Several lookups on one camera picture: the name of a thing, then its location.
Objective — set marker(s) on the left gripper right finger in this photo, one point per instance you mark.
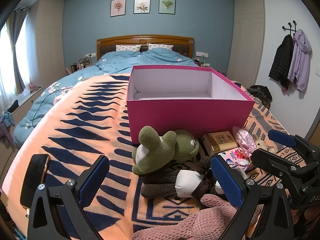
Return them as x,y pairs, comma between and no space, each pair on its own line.
275,219

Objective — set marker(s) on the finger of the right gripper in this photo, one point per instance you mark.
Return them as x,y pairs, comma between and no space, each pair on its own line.
283,170
308,151

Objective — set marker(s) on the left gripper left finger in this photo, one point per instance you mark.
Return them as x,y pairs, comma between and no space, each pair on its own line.
74,195

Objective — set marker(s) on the cream bunny plush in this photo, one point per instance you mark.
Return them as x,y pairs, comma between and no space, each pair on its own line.
261,144

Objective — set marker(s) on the pink satin drawstring pouch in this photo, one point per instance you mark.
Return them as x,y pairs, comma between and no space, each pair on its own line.
245,141

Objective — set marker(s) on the floral pink tissue pack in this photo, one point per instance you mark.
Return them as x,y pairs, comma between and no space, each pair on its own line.
235,158

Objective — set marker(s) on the pink knitted bear plush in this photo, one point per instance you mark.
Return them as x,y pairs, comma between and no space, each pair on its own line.
208,223

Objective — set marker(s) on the beige tissue pack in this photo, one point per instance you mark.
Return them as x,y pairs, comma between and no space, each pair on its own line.
218,142

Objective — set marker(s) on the brown knitted monkey plush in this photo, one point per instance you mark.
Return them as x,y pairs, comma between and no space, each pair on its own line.
181,183

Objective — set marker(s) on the green frog plush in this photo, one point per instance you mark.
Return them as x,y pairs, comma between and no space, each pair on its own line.
155,151

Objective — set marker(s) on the dark clothes pile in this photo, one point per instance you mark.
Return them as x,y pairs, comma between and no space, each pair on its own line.
262,93

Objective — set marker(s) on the black jacket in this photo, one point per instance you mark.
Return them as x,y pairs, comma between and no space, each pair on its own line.
282,62

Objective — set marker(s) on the lilac hoodie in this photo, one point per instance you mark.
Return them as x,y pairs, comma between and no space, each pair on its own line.
300,64

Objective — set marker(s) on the orange patterned blanket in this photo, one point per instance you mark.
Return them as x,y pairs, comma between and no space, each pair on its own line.
89,121

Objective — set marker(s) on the clothes pile on windowsill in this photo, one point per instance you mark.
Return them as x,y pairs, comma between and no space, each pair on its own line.
6,122

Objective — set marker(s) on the pink cardboard storage box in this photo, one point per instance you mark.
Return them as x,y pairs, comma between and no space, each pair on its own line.
196,99

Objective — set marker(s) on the blue floral duvet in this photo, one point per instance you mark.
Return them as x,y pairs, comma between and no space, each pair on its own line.
115,62

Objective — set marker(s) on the right floral pillow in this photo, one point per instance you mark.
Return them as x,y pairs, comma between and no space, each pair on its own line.
163,46

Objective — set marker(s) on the floral pillow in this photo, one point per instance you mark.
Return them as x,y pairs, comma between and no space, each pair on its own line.
135,48
163,46

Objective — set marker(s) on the wooden headboard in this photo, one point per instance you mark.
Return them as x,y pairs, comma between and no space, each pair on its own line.
181,45

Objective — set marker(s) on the left floral pillow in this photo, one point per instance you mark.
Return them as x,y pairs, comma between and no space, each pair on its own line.
135,48

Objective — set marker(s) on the green leaf framed picture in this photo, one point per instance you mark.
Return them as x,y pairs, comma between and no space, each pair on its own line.
167,7

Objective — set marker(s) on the grey curtains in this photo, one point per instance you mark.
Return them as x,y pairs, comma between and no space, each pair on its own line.
14,59

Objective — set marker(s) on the white flower framed picture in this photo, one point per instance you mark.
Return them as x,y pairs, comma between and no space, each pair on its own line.
141,6

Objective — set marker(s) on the pink flower framed picture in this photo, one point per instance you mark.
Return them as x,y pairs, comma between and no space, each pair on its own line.
118,8

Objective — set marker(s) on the black wall coat hook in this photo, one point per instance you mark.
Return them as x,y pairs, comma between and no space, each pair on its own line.
292,27

